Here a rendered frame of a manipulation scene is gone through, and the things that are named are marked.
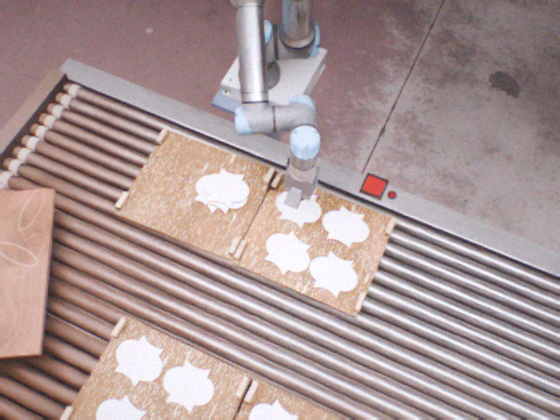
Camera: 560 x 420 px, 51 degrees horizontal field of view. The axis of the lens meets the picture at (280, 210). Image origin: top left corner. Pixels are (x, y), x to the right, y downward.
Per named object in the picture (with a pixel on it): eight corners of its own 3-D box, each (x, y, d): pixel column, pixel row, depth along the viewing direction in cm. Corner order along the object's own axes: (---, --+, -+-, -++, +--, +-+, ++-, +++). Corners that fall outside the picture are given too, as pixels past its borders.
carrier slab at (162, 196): (167, 131, 201) (166, 128, 200) (276, 172, 195) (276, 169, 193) (115, 215, 186) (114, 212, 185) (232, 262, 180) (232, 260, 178)
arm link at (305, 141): (319, 121, 153) (322, 149, 149) (316, 144, 163) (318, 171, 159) (289, 122, 153) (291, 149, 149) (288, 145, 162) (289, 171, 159)
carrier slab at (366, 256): (279, 174, 194) (279, 172, 193) (395, 221, 187) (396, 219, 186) (231, 264, 180) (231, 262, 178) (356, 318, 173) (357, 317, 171)
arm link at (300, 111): (274, 93, 159) (275, 127, 154) (315, 91, 159) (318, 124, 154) (275, 111, 166) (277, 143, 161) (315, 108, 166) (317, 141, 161)
